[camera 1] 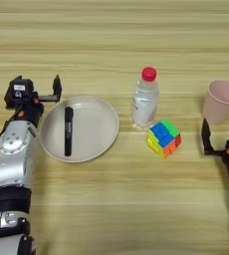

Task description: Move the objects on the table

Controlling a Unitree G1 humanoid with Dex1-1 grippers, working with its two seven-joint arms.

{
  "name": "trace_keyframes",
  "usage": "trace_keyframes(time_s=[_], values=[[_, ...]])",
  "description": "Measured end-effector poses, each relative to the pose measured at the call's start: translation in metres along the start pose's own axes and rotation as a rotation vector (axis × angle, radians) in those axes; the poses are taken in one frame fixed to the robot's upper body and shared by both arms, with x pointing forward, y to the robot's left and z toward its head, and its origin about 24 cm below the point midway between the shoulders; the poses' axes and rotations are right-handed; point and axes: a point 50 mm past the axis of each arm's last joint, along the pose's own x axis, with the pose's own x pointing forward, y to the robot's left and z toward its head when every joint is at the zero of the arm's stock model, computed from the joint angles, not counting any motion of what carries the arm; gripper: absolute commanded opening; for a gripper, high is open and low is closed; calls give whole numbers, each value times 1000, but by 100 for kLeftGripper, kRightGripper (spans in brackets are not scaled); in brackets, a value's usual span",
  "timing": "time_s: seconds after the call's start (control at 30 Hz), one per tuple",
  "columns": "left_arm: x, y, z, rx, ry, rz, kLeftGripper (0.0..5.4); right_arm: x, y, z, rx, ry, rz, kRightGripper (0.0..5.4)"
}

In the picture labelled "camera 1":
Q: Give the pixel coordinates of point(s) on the pink plastic cup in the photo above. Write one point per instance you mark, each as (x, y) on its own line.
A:
(219, 108)

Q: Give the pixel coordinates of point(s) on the clear red-capped water bottle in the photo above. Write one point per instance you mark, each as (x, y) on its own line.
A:
(145, 101)

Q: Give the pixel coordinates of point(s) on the round beige plate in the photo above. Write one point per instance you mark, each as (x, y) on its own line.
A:
(93, 129)

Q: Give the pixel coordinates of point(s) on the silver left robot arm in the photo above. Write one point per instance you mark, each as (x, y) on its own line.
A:
(13, 166)

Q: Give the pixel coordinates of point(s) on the black marker pen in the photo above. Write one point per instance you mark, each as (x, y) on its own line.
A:
(68, 132)

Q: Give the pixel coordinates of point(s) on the multicoloured puzzle cube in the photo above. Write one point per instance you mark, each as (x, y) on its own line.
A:
(163, 137)

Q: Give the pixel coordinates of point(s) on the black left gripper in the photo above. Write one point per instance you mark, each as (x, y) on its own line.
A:
(30, 114)

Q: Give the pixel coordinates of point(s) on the left gripper white-labelled black box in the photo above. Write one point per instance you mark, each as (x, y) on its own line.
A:
(19, 93)

